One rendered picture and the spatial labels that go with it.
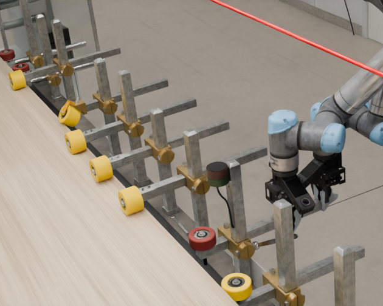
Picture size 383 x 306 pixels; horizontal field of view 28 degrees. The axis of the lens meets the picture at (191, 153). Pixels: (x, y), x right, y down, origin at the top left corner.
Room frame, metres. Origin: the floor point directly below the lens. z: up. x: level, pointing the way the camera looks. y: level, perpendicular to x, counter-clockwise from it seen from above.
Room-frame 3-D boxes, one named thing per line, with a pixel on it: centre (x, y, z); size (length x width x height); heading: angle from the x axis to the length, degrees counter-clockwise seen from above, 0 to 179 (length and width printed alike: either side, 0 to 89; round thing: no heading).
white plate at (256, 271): (1.83, -0.14, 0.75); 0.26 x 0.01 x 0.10; 24
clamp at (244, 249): (1.87, -0.10, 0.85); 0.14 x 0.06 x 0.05; 24
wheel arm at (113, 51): (3.26, 0.50, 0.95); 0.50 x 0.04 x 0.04; 114
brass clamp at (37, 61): (3.69, 0.73, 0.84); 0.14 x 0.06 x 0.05; 24
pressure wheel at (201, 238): (1.84, 0.00, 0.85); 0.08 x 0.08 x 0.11
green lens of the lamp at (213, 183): (1.83, -0.06, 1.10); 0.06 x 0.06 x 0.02
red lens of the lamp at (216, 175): (1.83, -0.06, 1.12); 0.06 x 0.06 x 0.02
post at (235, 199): (1.85, -0.11, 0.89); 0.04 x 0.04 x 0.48; 24
